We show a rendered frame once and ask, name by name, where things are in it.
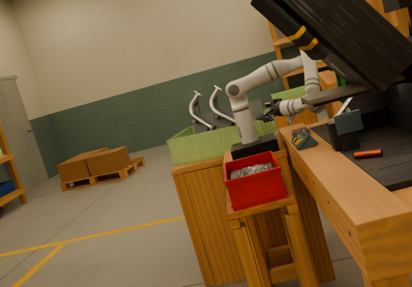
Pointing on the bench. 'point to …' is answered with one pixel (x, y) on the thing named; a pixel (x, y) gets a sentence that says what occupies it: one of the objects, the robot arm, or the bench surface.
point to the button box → (307, 141)
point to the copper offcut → (368, 153)
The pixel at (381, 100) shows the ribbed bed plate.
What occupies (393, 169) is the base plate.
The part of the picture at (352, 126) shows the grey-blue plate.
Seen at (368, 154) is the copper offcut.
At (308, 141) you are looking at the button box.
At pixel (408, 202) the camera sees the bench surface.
